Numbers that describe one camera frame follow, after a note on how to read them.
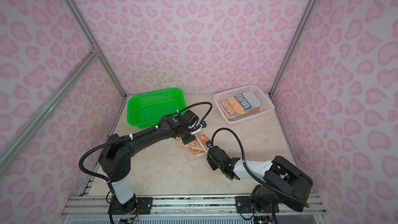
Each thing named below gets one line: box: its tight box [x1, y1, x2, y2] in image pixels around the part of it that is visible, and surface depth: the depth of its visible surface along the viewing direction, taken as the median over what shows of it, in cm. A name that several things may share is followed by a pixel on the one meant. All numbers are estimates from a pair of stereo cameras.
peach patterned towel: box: [176, 132, 210, 157], surface depth 92 cm
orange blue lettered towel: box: [218, 91, 262, 120], surface depth 109 cm
